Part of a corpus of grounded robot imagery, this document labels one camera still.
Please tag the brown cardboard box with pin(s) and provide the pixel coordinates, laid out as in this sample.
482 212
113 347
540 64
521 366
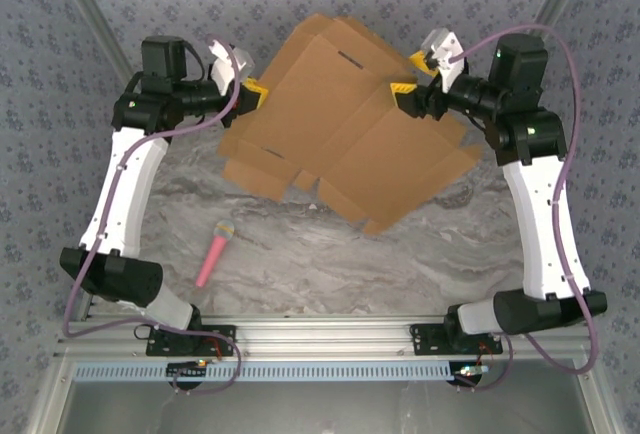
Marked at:
340 119

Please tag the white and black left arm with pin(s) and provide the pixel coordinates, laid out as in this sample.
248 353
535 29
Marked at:
125 194

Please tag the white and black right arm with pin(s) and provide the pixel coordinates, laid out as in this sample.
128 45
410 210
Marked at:
542 224

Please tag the pink toy microphone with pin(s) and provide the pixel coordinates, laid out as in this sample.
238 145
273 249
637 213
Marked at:
215 254

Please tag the small circuit board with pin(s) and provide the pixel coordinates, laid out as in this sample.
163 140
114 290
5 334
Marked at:
470 373
187 371

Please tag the grey metal panel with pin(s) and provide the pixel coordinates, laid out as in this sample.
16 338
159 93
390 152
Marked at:
320 409

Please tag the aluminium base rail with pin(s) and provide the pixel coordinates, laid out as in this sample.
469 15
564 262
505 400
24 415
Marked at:
320 336

